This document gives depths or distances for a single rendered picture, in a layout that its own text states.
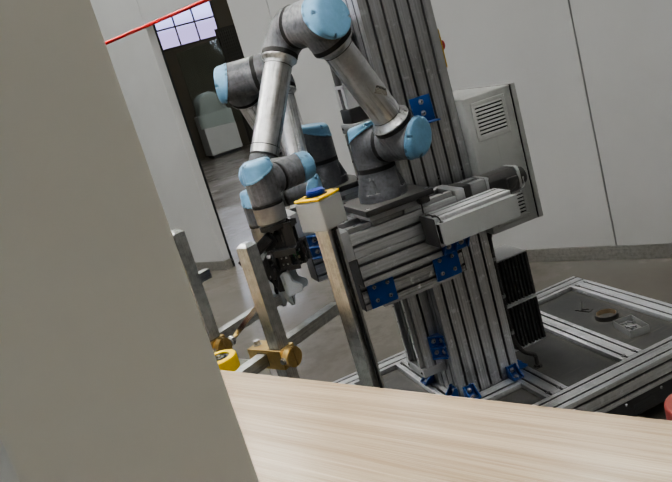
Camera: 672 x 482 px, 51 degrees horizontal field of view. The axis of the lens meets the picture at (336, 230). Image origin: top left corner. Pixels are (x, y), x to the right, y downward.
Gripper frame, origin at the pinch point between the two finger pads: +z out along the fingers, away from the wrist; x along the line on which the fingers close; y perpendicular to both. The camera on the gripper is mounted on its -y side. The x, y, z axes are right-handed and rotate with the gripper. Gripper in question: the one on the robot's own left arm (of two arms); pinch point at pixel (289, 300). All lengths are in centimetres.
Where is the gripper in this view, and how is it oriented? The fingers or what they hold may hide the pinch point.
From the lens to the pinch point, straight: 174.8
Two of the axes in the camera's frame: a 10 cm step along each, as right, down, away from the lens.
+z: 2.7, 9.3, 2.3
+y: 9.2, -1.8, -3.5
